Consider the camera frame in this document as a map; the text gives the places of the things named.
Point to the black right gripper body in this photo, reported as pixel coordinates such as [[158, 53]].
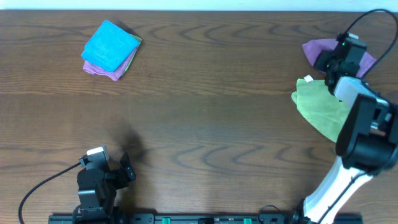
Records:
[[325, 63]]

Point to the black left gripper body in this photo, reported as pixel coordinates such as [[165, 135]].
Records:
[[121, 173]]

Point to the purple microfiber cloth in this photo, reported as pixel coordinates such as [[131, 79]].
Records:
[[313, 48]]

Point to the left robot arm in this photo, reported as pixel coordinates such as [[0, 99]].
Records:
[[97, 188]]

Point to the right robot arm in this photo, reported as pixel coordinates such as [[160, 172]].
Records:
[[366, 144]]

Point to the white cloth tag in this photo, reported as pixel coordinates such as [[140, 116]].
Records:
[[308, 78]]

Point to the light green cloth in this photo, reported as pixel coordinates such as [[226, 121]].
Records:
[[321, 109]]

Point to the folded purple cloth in stack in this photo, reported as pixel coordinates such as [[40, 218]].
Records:
[[115, 75]]

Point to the folded blue cloth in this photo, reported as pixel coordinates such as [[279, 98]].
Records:
[[108, 47]]

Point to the folded green cloth in stack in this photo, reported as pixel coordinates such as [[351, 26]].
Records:
[[135, 46]]

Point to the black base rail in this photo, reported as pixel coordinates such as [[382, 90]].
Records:
[[148, 218]]

